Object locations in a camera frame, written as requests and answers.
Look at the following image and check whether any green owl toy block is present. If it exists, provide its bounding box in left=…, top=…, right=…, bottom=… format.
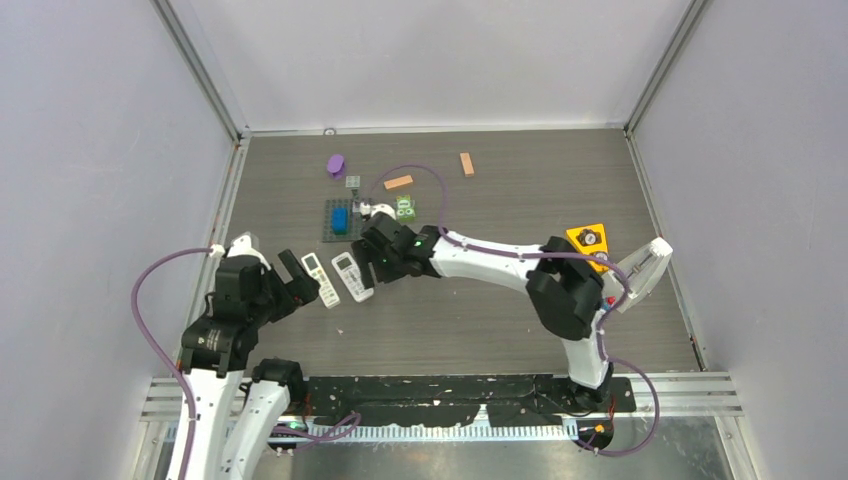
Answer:
left=395, top=195, right=417, bottom=223

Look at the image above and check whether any white remote control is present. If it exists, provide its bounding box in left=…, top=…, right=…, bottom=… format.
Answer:
left=331, top=252, right=374, bottom=303
left=301, top=252, right=340, bottom=309

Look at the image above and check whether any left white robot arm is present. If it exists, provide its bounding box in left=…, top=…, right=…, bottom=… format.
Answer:
left=167, top=247, right=319, bottom=479

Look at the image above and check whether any orange wooden block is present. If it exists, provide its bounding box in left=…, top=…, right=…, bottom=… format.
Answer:
left=383, top=174, right=414, bottom=191
left=459, top=152, right=475, bottom=178

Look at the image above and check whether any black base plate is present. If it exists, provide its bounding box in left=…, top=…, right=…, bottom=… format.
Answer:
left=297, top=374, right=637, bottom=428

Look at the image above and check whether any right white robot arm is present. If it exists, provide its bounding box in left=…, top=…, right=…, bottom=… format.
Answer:
left=351, top=213, right=615, bottom=411

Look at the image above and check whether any grey lego tower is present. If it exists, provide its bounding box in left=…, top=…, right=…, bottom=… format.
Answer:
left=345, top=175, right=363, bottom=214

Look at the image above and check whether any orange wooden block left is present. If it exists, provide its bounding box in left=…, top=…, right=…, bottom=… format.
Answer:
left=383, top=174, right=414, bottom=191

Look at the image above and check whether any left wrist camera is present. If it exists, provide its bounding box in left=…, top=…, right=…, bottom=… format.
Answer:
left=208, top=232, right=271, bottom=268

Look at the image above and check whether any orange wooden block right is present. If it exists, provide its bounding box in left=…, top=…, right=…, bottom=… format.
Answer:
left=459, top=152, right=475, bottom=178

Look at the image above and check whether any white metronome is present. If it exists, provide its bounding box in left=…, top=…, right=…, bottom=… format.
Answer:
left=604, top=237, right=673, bottom=312

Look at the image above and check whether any small glue bottle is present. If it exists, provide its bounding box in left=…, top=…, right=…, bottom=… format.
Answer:
left=603, top=296, right=617, bottom=311

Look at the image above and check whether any blue lego brick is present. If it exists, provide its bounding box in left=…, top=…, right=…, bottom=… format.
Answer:
left=330, top=207, right=349, bottom=236

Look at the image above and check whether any purple plastic piece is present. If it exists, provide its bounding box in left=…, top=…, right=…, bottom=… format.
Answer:
left=326, top=154, right=346, bottom=180

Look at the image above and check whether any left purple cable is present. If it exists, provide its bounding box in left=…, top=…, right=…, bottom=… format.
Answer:
left=131, top=246, right=223, bottom=480

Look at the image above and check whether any grey lego baseplate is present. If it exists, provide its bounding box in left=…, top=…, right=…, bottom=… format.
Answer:
left=322, top=198, right=364, bottom=243

